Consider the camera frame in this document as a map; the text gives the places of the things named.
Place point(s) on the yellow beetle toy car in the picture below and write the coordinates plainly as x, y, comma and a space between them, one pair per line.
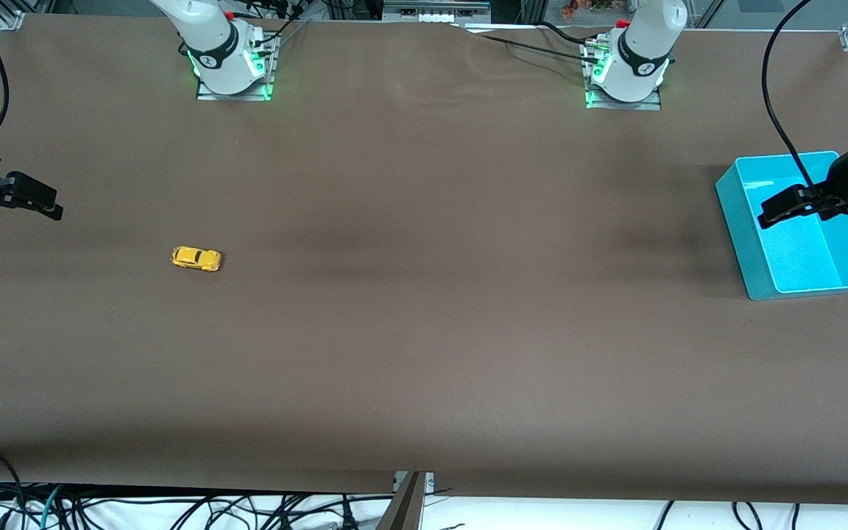
196, 258

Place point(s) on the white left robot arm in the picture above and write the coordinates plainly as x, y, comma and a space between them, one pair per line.
641, 51

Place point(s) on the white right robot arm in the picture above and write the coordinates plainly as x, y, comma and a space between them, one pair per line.
210, 44

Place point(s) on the teal plastic bin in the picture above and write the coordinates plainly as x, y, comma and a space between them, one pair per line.
799, 258

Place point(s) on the orange background object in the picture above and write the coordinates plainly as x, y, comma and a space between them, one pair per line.
570, 9

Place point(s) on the brown table cover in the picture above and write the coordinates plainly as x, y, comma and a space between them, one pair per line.
424, 294

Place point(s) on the white power strip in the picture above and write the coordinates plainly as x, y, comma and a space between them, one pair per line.
435, 16

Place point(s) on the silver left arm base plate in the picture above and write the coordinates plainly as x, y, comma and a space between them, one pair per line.
626, 105

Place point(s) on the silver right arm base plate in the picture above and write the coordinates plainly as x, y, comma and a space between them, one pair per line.
236, 96

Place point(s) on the silver post bracket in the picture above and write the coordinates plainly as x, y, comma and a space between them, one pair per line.
430, 482

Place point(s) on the aluminium frame post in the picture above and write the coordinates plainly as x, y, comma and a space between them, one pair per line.
402, 511

